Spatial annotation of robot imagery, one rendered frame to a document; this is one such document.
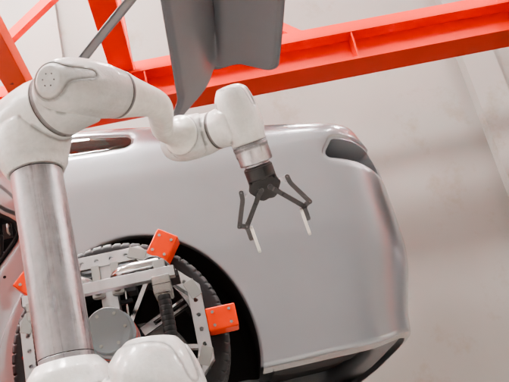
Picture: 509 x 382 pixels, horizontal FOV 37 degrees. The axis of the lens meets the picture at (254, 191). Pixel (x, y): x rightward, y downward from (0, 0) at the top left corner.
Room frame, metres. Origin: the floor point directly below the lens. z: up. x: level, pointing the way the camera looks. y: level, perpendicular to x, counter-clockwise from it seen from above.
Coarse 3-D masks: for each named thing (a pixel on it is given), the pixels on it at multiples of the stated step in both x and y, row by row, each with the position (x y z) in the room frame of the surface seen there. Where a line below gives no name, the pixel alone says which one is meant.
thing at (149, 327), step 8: (144, 288) 2.28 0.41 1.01; (152, 288) 2.46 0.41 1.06; (88, 296) 2.40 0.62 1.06; (144, 296) 2.29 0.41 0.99; (176, 296) 2.39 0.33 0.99; (184, 296) 2.28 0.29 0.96; (88, 304) 2.46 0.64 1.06; (136, 304) 2.28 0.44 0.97; (176, 304) 2.29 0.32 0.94; (184, 304) 2.30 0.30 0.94; (136, 312) 2.28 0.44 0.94; (176, 312) 2.29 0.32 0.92; (152, 320) 2.28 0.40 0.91; (192, 320) 2.50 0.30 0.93; (144, 328) 2.28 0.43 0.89; (152, 328) 2.28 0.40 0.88; (144, 336) 2.28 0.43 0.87; (192, 344) 2.29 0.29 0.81
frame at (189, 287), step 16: (96, 256) 2.17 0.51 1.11; (112, 256) 2.17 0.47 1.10; (128, 256) 2.17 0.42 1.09; (144, 256) 2.18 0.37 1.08; (80, 272) 2.18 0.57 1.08; (176, 288) 2.23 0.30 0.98; (192, 288) 2.19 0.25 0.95; (192, 304) 2.19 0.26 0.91; (32, 336) 2.15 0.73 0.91; (208, 336) 2.20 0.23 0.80; (32, 352) 2.15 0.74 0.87; (208, 352) 2.19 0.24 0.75; (32, 368) 2.14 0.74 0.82; (208, 368) 2.24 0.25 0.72
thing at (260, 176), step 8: (256, 168) 1.74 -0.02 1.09; (264, 168) 1.74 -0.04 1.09; (272, 168) 1.76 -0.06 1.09; (248, 176) 1.76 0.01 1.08; (256, 176) 1.75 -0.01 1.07; (264, 176) 1.75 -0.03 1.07; (272, 176) 1.77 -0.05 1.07; (248, 184) 1.78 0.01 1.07; (256, 184) 1.78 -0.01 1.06; (264, 184) 1.78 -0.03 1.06; (272, 184) 1.78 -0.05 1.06; (256, 192) 1.79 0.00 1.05; (264, 192) 1.79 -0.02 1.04; (272, 192) 1.79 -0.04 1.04; (264, 200) 1.80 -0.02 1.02
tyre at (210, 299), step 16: (80, 256) 2.24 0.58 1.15; (176, 256) 2.28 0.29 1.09; (192, 272) 2.28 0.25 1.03; (208, 288) 2.28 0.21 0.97; (208, 304) 2.28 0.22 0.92; (16, 336) 2.22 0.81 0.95; (224, 336) 2.28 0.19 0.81; (16, 352) 2.22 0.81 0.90; (224, 352) 2.28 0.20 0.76; (16, 368) 2.22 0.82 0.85; (224, 368) 2.29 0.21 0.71
